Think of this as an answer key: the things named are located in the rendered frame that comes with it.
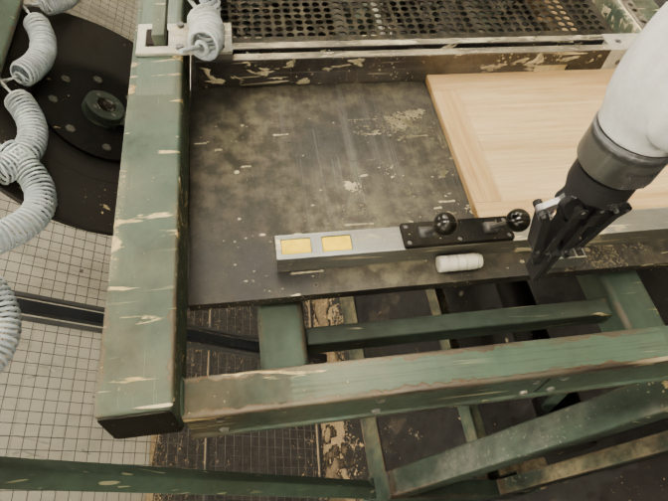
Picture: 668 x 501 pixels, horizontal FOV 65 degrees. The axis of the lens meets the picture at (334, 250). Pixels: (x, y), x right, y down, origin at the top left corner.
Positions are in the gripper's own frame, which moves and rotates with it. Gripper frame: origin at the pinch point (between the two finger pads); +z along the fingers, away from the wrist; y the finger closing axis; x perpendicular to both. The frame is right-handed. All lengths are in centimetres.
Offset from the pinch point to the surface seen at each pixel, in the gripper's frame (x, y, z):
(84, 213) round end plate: 51, -83, 44
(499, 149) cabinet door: 35.5, 10.0, 13.8
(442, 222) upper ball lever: 8.1, -13.1, -0.3
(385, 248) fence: 11.8, -19.5, 11.4
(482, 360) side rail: -10.3, -9.1, 10.4
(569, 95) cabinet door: 51, 32, 14
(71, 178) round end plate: 60, -87, 41
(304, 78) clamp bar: 60, -28, 13
